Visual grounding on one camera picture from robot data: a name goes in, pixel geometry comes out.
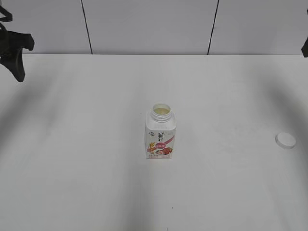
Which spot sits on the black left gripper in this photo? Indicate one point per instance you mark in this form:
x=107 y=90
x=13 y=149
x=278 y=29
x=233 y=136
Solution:
x=11 y=51

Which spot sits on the white screw cap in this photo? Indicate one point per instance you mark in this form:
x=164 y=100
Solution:
x=285 y=140

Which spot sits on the white yili yogurt bottle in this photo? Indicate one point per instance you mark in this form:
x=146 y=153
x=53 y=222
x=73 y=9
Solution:
x=160 y=131

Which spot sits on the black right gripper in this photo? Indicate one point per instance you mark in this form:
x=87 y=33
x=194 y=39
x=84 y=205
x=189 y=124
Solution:
x=304 y=49

